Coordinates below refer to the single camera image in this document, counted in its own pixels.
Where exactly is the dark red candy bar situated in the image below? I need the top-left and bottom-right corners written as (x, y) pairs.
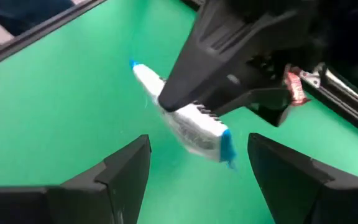
top-left (283, 63), bottom-right (310, 107)

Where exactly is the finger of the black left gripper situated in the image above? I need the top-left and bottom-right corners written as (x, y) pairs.
top-left (158, 0), bottom-right (298, 113)
top-left (194, 88), bottom-right (292, 128)

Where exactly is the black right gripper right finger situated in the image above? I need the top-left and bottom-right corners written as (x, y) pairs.
top-left (247, 133), bottom-right (336, 224)

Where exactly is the green table mat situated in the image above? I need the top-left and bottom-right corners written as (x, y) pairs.
top-left (0, 0), bottom-right (358, 224)

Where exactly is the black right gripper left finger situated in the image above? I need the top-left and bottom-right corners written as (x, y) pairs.
top-left (45, 134), bottom-right (152, 224)

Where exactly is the person's leg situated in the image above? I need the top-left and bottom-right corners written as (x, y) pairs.
top-left (0, 0), bottom-right (75, 37)

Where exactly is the blue white candy bar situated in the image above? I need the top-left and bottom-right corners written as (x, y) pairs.
top-left (129, 58), bottom-right (237, 170)

